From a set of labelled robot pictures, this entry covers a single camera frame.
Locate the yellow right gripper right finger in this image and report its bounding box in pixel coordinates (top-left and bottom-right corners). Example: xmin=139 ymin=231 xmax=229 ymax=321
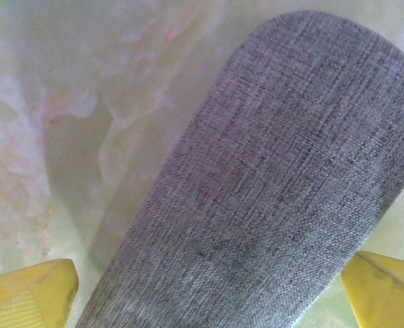
xmin=340 ymin=251 xmax=404 ymax=328

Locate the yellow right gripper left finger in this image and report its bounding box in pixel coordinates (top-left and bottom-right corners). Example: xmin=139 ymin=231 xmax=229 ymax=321
xmin=0 ymin=258 xmax=79 ymax=328

